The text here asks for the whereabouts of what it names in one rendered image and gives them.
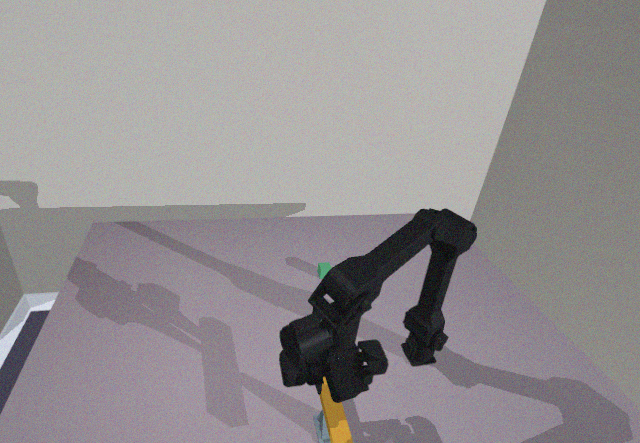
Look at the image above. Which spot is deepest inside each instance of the yellow bar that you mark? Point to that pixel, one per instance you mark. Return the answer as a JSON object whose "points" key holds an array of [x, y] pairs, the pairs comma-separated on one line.
{"points": [[335, 417]]}

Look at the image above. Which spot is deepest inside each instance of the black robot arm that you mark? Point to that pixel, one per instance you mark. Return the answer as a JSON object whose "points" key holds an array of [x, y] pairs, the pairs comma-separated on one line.
{"points": [[356, 283]]}

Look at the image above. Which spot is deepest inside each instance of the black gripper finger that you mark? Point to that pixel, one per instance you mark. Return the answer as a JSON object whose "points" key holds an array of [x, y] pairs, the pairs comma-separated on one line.
{"points": [[318, 384]]}

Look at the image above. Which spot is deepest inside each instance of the small green cube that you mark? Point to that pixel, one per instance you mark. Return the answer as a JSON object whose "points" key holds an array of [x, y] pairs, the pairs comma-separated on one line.
{"points": [[323, 268]]}

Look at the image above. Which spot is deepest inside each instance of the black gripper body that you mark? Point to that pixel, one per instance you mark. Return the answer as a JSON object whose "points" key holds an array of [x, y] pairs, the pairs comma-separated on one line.
{"points": [[372, 353]]}

